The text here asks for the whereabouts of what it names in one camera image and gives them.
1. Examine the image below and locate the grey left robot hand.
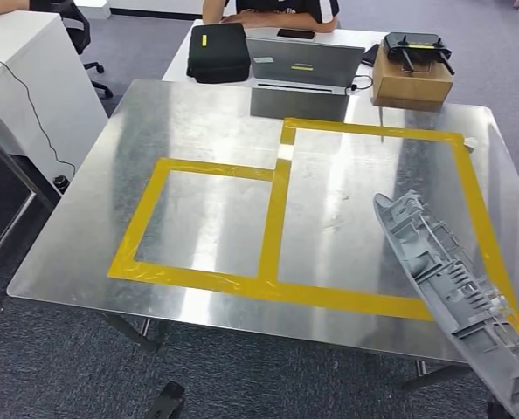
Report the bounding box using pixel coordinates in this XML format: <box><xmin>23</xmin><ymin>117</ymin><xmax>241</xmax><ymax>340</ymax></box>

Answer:
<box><xmin>143</xmin><ymin>380</ymin><xmax>186</xmax><ymax>419</ymax></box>

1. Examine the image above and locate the grey plastic wheel hubcap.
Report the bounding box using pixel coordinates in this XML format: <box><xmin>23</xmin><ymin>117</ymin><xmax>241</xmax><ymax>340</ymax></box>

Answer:
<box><xmin>373</xmin><ymin>190</ymin><xmax>519</xmax><ymax>419</ymax></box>

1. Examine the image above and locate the yellow tape on workbench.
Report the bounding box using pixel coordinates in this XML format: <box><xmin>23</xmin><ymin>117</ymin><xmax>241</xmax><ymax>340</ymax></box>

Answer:
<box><xmin>107</xmin><ymin>117</ymin><xmax>519</xmax><ymax>335</ymax></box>

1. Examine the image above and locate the steel workbench table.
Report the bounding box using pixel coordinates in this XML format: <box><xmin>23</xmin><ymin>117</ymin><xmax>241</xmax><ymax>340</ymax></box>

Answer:
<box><xmin>6</xmin><ymin>78</ymin><xmax>519</xmax><ymax>395</ymax></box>

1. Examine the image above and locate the black zip case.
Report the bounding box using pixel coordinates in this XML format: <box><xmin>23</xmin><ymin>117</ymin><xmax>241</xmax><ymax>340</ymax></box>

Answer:
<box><xmin>185</xmin><ymin>23</ymin><xmax>252</xmax><ymax>85</ymax></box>

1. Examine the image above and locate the grey laptop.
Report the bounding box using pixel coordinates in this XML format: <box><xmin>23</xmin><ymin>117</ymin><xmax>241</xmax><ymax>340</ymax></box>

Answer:
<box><xmin>245</xmin><ymin>35</ymin><xmax>366</xmax><ymax>97</ymax></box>

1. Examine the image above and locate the black office chair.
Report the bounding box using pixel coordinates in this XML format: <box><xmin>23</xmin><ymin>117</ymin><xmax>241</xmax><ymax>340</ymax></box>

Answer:
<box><xmin>30</xmin><ymin>0</ymin><xmax>114</xmax><ymax>100</ymax></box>

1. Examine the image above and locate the person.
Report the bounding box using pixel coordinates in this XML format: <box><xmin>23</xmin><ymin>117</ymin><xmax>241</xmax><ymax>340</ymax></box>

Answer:
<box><xmin>0</xmin><ymin>0</ymin><xmax>29</xmax><ymax>16</ymax></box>
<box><xmin>202</xmin><ymin>0</ymin><xmax>341</xmax><ymax>34</ymax></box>

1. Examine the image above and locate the black flat device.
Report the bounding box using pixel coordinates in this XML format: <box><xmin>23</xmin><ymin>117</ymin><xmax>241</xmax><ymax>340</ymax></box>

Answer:
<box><xmin>361</xmin><ymin>43</ymin><xmax>380</xmax><ymax>67</ymax></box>

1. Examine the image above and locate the white desk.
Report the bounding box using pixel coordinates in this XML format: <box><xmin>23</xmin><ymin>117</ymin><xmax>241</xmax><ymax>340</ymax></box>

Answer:
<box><xmin>162</xmin><ymin>18</ymin><xmax>389</xmax><ymax>88</ymax></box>

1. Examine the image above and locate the brown cardboard box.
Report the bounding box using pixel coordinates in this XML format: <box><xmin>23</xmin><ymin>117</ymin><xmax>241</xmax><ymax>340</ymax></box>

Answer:
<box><xmin>371</xmin><ymin>45</ymin><xmax>454</xmax><ymax>108</ymax></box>

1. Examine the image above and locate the black router with antennas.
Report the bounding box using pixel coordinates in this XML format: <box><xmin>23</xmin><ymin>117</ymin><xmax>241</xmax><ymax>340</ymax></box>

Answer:
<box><xmin>382</xmin><ymin>31</ymin><xmax>456</xmax><ymax>75</ymax></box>

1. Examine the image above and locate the thin black cable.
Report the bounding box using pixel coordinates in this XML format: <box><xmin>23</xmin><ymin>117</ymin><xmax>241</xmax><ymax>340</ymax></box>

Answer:
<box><xmin>0</xmin><ymin>54</ymin><xmax>77</xmax><ymax>177</ymax></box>

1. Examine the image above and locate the black laptop cable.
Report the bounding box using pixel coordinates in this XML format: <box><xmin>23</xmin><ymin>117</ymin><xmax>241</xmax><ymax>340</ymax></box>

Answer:
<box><xmin>346</xmin><ymin>73</ymin><xmax>374</xmax><ymax>95</ymax></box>

